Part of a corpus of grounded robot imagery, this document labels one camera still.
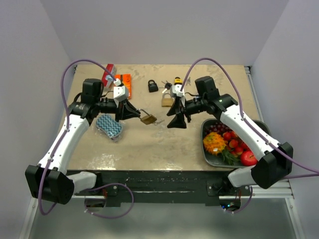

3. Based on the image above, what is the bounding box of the yellow padlock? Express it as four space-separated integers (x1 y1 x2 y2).
174 77 183 85

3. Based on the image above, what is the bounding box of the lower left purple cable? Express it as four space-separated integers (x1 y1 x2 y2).
84 183 135 219

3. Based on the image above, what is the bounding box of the purple cable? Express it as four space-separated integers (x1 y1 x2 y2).
223 186 254 214
39 59 119 216
179 57 319 180
84 183 135 219

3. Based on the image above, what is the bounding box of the black mounting base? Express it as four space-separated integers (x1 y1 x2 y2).
78 170 249 207

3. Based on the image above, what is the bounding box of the red box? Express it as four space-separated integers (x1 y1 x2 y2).
101 64 117 89

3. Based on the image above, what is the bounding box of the black padlock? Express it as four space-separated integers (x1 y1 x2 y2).
148 80 159 93

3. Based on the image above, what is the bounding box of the small brass padlock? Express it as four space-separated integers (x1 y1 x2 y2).
137 109 157 125

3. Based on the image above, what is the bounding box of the dark grapes bunch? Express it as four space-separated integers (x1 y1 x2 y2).
204 122 231 135

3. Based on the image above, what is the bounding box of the large brass padlock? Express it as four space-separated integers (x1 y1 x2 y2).
161 92 174 107

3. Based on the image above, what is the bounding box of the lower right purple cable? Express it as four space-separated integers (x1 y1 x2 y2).
223 186 254 214

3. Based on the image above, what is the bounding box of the red lychee cluster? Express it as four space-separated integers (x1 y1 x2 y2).
222 131 250 157

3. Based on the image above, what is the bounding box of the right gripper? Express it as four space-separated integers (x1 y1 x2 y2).
167 96 207 129

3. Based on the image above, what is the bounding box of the orange box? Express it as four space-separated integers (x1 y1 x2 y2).
115 74 132 99

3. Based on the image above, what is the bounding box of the blue zigzag pouch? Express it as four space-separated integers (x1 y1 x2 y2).
96 114 123 142

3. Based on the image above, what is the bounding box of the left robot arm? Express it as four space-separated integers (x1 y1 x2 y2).
25 79 141 205

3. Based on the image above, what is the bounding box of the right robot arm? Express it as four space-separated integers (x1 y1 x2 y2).
167 76 293 196

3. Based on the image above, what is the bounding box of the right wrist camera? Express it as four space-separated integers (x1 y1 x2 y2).
170 84 185 106

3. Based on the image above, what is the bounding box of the red apple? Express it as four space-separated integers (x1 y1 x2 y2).
240 151 258 166

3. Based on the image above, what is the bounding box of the small silver key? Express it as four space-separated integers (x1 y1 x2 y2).
154 119 165 125

